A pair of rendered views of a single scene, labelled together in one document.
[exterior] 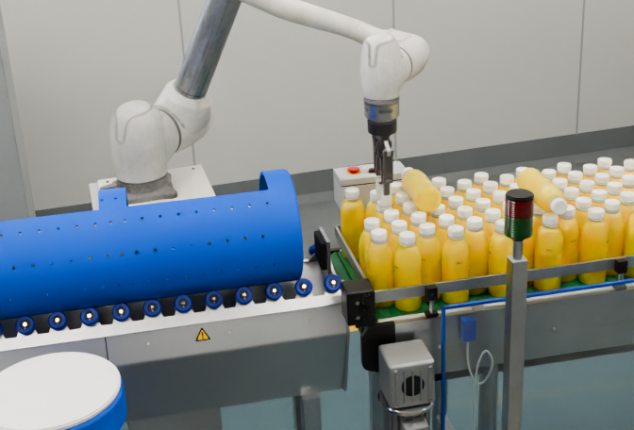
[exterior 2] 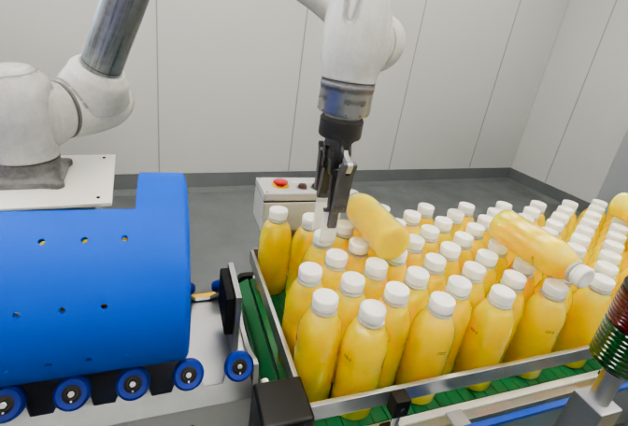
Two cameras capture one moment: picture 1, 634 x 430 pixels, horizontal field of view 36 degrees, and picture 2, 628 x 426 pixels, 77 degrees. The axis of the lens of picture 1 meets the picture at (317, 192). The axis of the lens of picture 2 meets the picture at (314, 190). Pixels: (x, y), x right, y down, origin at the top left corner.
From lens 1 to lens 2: 1.83 m
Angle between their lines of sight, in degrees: 11
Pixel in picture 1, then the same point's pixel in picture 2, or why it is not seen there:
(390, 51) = not seen: outside the picture
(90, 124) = not seen: hidden behind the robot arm
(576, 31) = (398, 111)
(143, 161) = (13, 138)
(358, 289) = (283, 412)
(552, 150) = (375, 177)
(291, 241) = (167, 316)
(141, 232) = not seen: outside the picture
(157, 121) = (38, 90)
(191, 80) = (96, 51)
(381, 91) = (356, 67)
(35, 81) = not seen: hidden behind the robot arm
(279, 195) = (154, 223)
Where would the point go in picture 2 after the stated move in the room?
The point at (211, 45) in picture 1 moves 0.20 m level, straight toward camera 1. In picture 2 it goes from (122, 7) to (103, 7)
